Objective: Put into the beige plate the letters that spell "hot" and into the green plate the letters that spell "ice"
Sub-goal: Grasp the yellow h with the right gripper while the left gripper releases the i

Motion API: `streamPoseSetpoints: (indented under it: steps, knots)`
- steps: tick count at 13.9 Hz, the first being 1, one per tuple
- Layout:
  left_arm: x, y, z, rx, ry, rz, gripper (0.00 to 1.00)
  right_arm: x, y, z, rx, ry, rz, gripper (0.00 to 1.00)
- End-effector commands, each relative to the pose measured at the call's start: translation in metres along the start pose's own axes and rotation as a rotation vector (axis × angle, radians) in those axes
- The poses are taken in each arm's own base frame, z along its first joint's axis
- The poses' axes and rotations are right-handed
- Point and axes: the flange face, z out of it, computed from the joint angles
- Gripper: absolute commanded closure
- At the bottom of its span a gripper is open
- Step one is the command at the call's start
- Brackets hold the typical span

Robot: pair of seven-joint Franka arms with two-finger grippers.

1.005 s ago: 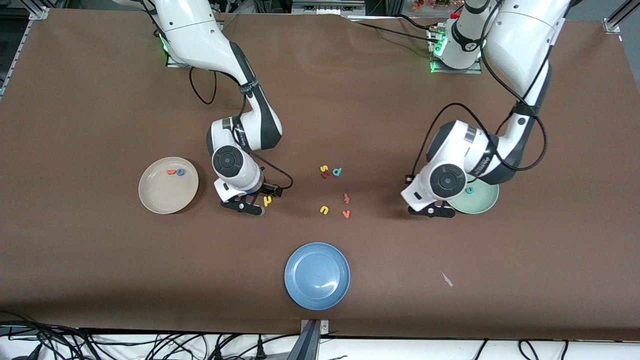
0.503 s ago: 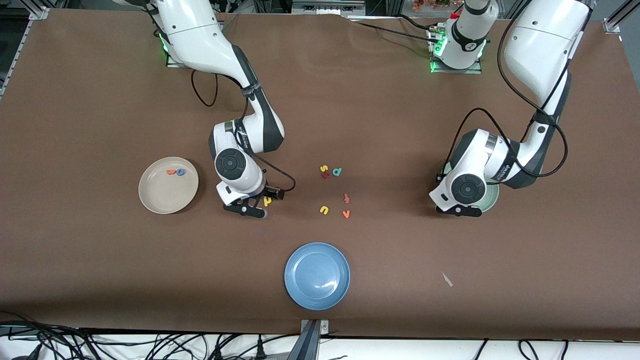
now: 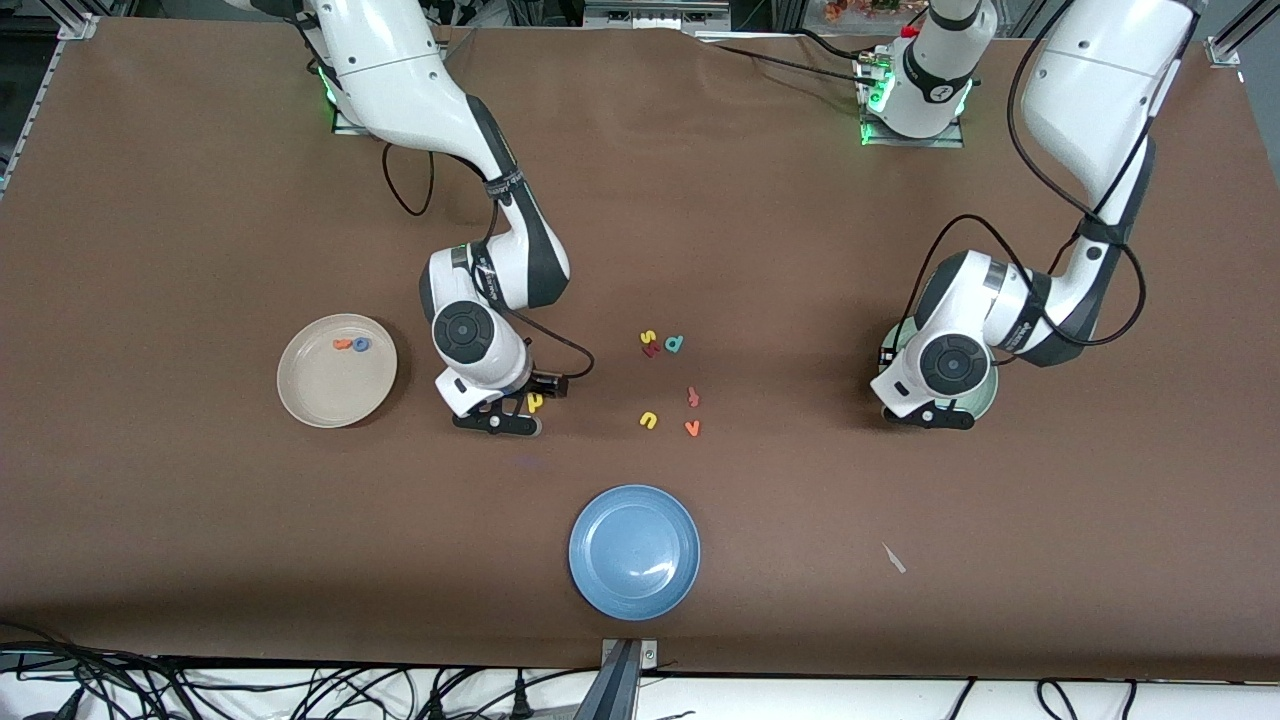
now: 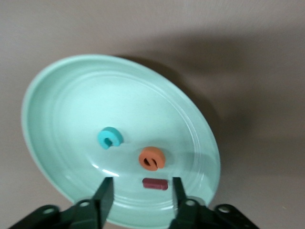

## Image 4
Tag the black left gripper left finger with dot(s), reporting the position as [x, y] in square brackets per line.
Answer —
[95, 212]

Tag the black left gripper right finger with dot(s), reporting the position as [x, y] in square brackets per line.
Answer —
[188, 214]

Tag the dark red foam letter l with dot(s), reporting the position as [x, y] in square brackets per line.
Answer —
[155, 184]

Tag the orange foam letter e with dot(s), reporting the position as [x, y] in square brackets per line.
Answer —
[149, 152]

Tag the teal foam letter c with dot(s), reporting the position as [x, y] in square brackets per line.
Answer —
[101, 138]

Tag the light green round plate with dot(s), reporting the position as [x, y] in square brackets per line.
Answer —
[83, 107]

